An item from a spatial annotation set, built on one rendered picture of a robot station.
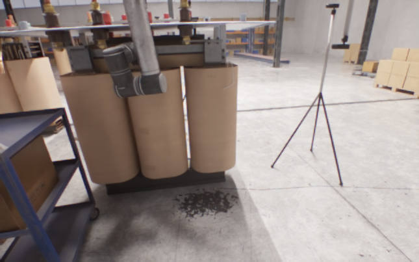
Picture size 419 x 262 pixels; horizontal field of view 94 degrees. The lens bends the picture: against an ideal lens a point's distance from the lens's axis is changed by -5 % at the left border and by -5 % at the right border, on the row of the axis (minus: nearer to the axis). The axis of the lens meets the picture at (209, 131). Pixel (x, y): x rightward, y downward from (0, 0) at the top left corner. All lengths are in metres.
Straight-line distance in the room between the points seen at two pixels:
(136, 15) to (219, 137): 1.03
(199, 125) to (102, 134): 0.72
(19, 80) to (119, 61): 2.75
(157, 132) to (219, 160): 0.57
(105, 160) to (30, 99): 2.22
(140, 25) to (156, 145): 0.90
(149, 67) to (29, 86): 2.81
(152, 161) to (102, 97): 0.61
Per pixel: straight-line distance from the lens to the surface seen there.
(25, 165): 1.30
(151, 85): 1.14
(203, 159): 1.75
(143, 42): 1.12
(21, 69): 3.77
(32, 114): 1.65
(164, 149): 1.67
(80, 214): 1.85
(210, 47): 1.53
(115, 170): 1.83
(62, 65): 7.67
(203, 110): 1.56
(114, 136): 1.69
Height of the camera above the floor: 1.25
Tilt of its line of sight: 23 degrees down
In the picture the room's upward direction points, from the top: 2 degrees counter-clockwise
